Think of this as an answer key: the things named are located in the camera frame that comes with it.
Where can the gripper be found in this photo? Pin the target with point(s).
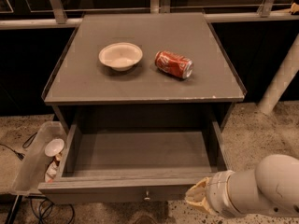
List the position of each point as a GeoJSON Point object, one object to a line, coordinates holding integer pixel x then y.
{"type": "Point", "coordinates": [219, 191]}

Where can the grey top drawer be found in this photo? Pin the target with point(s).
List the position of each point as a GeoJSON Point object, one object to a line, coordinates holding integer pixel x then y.
{"type": "Point", "coordinates": [116, 166]}

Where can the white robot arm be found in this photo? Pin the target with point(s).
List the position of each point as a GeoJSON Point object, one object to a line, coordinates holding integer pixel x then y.
{"type": "Point", "coordinates": [270, 189]}

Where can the metal drawer knob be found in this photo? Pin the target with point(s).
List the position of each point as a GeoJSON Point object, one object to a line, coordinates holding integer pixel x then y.
{"type": "Point", "coordinates": [147, 197]}

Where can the red soda can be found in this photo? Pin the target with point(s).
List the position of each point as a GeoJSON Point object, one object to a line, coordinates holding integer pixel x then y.
{"type": "Point", "coordinates": [174, 64]}

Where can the red white item in bin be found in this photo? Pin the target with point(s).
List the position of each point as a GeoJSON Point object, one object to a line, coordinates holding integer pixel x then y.
{"type": "Point", "coordinates": [53, 168]}

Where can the grey cabinet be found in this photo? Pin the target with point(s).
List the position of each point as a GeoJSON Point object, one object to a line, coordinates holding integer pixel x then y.
{"type": "Point", "coordinates": [82, 80]}

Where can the small white bowl in bin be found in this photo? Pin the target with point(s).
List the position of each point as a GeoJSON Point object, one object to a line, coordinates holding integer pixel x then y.
{"type": "Point", "coordinates": [54, 147]}

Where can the metal railing frame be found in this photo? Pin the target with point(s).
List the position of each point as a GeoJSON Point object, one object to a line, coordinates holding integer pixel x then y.
{"type": "Point", "coordinates": [33, 33]}

